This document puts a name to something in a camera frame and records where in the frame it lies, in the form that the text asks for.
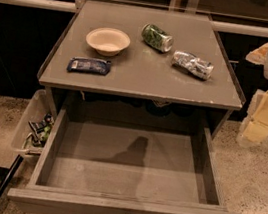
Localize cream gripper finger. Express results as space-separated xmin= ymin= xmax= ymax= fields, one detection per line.
xmin=245 ymin=43 xmax=268 ymax=66
xmin=236 ymin=89 xmax=268 ymax=147

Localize green soda can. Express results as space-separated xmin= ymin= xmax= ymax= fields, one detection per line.
xmin=141 ymin=24 xmax=174 ymax=53

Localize open grey top drawer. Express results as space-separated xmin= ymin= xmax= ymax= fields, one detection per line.
xmin=4 ymin=82 xmax=260 ymax=214

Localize white paper bowl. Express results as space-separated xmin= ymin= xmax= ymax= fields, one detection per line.
xmin=86 ymin=27 xmax=130 ymax=57

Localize blue snack packet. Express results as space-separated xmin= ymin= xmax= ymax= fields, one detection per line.
xmin=67 ymin=57 xmax=112 ymax=76

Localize snack packets in bin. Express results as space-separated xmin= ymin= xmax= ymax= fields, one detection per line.
xmin=23 ymin=113 xmax=54 ymax=148

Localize clear plastic bin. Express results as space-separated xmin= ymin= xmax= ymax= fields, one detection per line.
xmin=11 ymin=89 xmax=50 ymax=160

